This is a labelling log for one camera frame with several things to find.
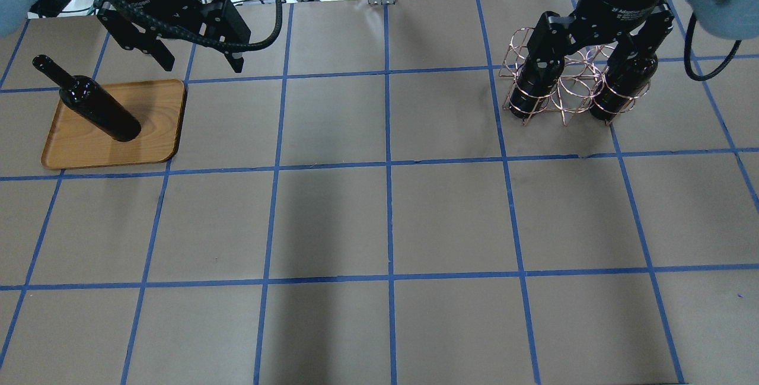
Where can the basket-side gripper finger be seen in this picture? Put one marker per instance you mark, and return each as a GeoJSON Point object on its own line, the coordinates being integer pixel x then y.
{"type": "Point", "coordinates": [548, 43]}
{"type": "Point", "coordinates": [636, 49]}

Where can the tray-side gripper finger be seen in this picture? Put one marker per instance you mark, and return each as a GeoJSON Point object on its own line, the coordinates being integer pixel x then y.
{"type": "Point", "coordinates": [234, 57]}
{"type": "Point", "coordinates": [155, 48]}

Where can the dark wine bottle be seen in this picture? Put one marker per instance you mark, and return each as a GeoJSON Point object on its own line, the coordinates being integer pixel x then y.
{"type": "Point", "coordinates": [90, 100]}
{"type": "Point", "coordinates": [535, 82]}
{"type": "Point", "coordinates": [625, 79]}

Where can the robot arm near basket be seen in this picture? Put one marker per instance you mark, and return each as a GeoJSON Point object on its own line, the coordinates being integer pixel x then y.
{"type": "Point", "coordinates": [734, 20]}

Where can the robot arm near tray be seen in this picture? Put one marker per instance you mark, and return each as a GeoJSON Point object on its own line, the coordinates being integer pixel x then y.
{"type": "Point", "coordinates": [14, 11]}

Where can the wooden tray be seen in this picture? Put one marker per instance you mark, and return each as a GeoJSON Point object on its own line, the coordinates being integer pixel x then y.
{"type": "Point", "coordinates": [73, 142]}

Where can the copper wire bottle basket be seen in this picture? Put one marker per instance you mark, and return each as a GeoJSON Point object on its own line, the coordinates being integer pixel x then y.
{"type": "Point", "coordinates": [579, 80]}

